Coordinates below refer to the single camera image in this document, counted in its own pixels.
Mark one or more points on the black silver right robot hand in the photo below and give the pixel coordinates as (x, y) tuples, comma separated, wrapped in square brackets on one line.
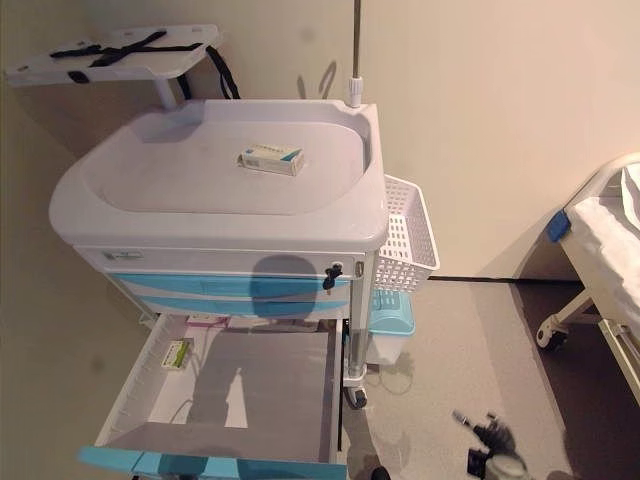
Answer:
[(492, 435)]

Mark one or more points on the blue front cart drawer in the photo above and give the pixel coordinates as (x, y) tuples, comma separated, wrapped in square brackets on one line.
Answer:
[(200, 305), (270, 380), (175, 286)]

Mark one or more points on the white blue medicine box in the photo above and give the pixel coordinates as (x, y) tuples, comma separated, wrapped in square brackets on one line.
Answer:
[(270, 157)]

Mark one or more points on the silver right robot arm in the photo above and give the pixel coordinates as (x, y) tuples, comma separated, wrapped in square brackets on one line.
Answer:
[(505, 467)]

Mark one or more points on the pink white medicine box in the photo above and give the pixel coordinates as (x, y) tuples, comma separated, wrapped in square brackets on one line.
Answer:
[(205, 320)]

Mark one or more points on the green white medicine box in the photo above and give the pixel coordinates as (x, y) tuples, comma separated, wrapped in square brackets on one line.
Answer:
[(177, 355)]

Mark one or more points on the white labelled cart drawer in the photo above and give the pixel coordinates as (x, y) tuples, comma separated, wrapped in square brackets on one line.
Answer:
[(200, 260)]

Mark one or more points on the bed caster wheel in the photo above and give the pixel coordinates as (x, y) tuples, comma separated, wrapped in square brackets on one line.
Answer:
[(552, 339)]

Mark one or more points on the cart caster wheel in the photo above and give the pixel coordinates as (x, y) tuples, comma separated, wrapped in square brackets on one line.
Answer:
[(356, 397)]

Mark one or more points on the blue lidded waste bin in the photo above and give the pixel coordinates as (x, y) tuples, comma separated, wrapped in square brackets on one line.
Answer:
[(392, 315)]

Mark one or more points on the silver cart latch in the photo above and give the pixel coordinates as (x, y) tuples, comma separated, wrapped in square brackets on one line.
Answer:
[(359, 270)]

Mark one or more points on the white perforated side basket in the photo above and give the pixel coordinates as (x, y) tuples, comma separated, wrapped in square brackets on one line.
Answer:
[(405, 240)]

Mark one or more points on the blue bed corner bumper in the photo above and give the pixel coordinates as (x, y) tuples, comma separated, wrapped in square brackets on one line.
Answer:
[(558, 226)]

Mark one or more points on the black keys in lock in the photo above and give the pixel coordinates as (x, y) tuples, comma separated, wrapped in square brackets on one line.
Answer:
[(332, 274)]

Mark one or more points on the white hospital bed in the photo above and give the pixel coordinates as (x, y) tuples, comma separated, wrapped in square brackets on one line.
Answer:
[(600, 235)]

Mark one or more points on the metal IV pole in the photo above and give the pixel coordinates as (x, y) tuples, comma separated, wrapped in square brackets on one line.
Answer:
[(355, 87)]

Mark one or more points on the white medical cart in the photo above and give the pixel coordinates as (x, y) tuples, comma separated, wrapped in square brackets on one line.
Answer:
[(200, 165)]

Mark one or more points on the white bed side rail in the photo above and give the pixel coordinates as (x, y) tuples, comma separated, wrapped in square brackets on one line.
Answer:
[(622, 335)]

